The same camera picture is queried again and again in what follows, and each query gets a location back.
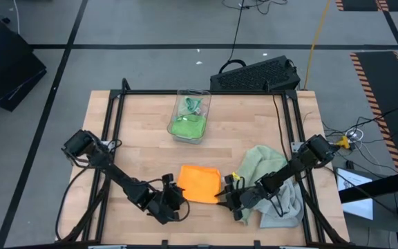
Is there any long black right arm cable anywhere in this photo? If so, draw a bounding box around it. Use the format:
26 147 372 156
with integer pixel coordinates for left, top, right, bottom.
271 92 289 162

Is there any bright green microfiber towel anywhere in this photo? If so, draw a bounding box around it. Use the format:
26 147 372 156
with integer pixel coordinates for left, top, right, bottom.
169 113 207 140

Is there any pale green microfiber towel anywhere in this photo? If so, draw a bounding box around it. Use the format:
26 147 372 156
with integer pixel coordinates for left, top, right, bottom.
179 95 204 117
235 145 290 225

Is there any black floor cable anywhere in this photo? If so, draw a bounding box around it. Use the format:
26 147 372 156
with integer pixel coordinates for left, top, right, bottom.
218 0 249 74

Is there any large hazard striped floor mat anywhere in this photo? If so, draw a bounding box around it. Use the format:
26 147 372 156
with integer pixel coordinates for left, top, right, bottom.
349 50 398 174

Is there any yellow plug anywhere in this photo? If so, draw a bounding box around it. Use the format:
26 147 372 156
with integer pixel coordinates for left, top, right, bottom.
335 136 351 149

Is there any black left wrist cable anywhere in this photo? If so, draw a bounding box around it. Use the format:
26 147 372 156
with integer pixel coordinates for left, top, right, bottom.
167 199 191 223

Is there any white display screen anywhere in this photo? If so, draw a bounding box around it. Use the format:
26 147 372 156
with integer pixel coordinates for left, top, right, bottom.
337 167 375 221

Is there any grey microfiber towel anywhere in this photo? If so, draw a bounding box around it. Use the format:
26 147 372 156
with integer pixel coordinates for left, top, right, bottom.
254 178 305 229

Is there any yellow floor cable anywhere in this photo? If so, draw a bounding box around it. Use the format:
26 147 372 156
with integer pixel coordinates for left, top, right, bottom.
303 0 333 90

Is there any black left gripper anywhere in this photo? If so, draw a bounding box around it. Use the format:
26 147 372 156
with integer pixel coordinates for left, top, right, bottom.
143 173 186 225

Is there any black metal beam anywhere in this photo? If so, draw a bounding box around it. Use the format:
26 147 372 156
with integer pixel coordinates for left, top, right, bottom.
339 169 398 204

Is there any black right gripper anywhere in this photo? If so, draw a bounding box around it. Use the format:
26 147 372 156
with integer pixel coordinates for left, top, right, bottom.
214 174 272 221

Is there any orange microfiber towel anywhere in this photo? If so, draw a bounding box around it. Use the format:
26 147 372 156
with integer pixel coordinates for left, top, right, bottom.
177 164 222 205

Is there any clear plastic bin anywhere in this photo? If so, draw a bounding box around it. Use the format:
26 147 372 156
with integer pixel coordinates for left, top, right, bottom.
167 89 212 145

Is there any black floor box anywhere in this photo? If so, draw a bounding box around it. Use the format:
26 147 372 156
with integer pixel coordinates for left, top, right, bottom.
0 19 48 112

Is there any black perforated computer case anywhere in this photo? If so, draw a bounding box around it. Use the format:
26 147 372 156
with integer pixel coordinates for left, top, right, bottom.
209 55 302 93

